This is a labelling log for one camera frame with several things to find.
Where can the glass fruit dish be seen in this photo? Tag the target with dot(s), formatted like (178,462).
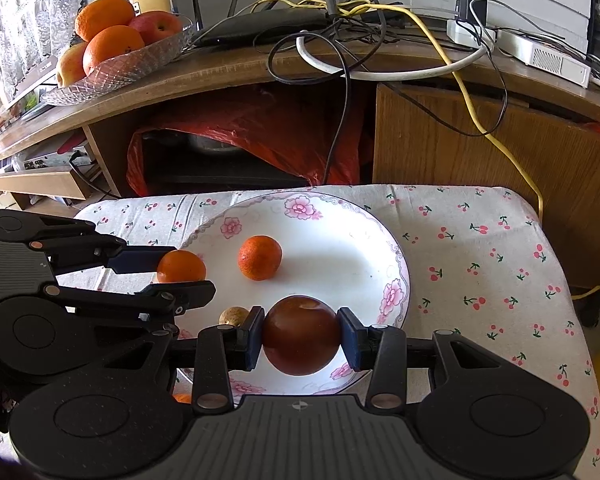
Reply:
(123,70)

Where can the black power adapter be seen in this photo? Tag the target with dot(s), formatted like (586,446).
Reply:
(471,11)

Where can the white floral ceramic bowl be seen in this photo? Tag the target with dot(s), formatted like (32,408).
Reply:
(333,250)

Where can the white power strip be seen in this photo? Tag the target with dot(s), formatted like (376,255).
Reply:
(525,50)

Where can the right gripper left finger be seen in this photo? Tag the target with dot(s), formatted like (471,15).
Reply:
(219,350)

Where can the white lace curtain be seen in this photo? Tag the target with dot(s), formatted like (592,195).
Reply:
(30,32)

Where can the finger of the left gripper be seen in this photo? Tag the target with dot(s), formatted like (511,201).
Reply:
(137,259)
(157,300)

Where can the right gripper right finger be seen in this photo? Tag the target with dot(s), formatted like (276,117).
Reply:
(382,351)

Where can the brown longan fruit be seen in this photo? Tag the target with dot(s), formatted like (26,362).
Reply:
(233,316)

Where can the dark red apple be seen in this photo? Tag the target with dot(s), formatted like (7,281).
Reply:
(301,335)

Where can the wooden tv cabinet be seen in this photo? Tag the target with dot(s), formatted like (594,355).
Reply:
(545,145)

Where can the red plastic bag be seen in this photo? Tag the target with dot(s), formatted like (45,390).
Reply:
(310,133)

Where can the yellow apple in dish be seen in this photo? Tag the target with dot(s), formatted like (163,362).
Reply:
(70,65)

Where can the mandarin orange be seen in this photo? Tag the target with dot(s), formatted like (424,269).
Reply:
(259,257)

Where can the red apple in dish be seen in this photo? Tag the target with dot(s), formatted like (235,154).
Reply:
(154,26)

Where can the cherry print tablecloth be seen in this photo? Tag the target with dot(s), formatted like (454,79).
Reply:
(478,261)

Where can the small mandarin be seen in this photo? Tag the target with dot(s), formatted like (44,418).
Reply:
(180,266)
(185,398)

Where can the front large orange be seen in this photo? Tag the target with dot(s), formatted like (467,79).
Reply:
(111,42)

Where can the large orange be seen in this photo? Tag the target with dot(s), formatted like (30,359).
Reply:
(111,42)
(101,14)

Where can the top large orange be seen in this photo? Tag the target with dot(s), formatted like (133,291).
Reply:
(101,14)

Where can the black wifi router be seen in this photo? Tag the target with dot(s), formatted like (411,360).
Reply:
(261,16)

